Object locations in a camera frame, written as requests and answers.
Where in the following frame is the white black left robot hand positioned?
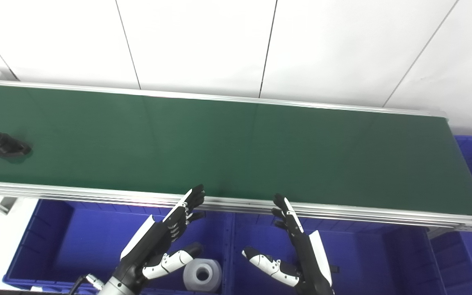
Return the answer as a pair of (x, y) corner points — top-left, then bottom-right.
(115, 184), (206, 289)

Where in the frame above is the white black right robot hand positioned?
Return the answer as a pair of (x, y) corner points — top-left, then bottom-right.
(242, 193), (336, 295)

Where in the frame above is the black flanged plastic part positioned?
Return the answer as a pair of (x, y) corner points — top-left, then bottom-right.
(0, 132), (32, 159)

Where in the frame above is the green conveyor belt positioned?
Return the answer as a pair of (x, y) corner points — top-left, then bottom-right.
(0, 84), (472, 217)
(0, 79), (472, 239)

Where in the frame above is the white cylindrical part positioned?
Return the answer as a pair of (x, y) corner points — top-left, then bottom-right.
(183, 258), (223, 293)

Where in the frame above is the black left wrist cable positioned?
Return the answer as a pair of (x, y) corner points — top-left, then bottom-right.
(69, 274), (104, 295)

